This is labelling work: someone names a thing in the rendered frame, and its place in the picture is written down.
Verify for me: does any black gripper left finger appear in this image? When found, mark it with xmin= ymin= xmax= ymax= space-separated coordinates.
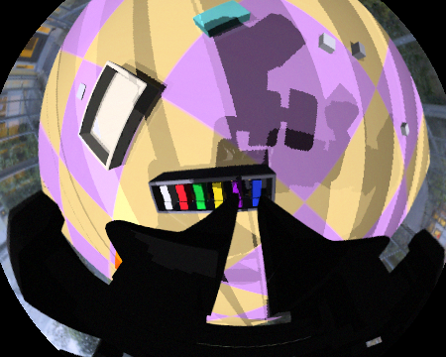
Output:
xmin=105 ymin=193 xmax=240 ymax=316

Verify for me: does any yellow fuse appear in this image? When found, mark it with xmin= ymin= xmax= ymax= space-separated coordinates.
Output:
xmin=212 ymin=181 xmax=224 ymax=209

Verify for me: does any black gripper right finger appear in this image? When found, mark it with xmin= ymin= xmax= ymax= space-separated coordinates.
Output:
xmin=258 ymin=195 xmax=390 ymax=317

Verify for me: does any teal rectangular block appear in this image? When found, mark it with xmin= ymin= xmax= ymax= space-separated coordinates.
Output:
xmin=191 ymin=0 xmax=251 ymax=39

